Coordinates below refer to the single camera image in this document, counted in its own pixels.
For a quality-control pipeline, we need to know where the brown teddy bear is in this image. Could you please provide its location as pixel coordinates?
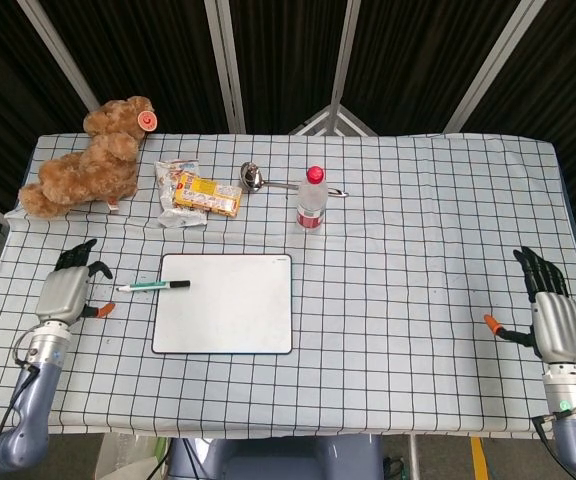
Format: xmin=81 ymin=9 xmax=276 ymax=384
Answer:
xmin=18 ymin=97 xmax=160 ymax=218

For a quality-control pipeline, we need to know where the white folding screen frame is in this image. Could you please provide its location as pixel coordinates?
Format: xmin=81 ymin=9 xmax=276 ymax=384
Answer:
xmin=0 ymin=0 xmax=576 ymax=241

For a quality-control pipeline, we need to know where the steel ladle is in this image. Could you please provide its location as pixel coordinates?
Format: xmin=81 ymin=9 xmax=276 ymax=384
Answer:
xmin=239 ymin=161 xmax=350 ymax=198

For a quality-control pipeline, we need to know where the checked tablecloth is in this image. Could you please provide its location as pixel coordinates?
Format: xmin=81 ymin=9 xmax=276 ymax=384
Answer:
xmin=0 ymin=130 xmax=576 ymax=435

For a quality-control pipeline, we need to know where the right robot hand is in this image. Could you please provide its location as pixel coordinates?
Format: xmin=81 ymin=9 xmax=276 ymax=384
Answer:
xmin=483 ymin=245 xmax=576 ymax=364

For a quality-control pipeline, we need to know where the clear water bottle red cap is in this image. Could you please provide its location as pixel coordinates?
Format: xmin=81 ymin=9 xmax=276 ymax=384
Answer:
xmin=295 ymin=166 xmax=329 ymax=234

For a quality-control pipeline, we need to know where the white drawing board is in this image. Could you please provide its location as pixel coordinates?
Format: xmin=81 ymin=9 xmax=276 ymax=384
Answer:
xmin=151 ymin=253 xmax=294 ymax=356

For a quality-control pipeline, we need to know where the green marker pen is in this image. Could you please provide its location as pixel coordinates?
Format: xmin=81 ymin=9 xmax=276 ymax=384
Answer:
xmin=115 ymin=279 xmax=192 ymax=293

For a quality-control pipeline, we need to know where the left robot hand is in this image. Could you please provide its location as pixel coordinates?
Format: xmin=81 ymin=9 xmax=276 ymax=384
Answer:
xmin=34 ymin=238 xmax=118 ymax=325

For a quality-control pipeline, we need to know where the yellow snack package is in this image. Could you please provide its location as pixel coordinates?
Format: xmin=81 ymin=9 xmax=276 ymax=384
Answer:
xmin=154 ymin=158 xmax=208 ymax=229

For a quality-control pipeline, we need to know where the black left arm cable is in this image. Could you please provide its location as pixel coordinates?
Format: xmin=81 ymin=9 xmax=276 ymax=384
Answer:
xmin=0 ymin=329 xmax=42 ymax=446

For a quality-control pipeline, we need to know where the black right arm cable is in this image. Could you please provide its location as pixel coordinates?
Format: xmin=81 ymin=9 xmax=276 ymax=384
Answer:
xmin=531 ymin=412 xmax=569 ymax=441

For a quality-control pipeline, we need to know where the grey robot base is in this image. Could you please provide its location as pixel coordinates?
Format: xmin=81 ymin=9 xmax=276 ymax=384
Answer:
xmin=166 ymin=433 xmax=385 ymax=480

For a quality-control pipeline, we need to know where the yellow biscuit pack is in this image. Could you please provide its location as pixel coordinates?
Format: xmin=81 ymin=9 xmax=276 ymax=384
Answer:
xmin=173 ymin=171 xmax=244 ymax=218

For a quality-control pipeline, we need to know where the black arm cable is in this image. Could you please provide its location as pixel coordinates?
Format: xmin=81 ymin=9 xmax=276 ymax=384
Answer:
xmin=531 ymin=412 xmax=569 ymax=441
xmin=0 ymin=329 xmax=42 ymax=446

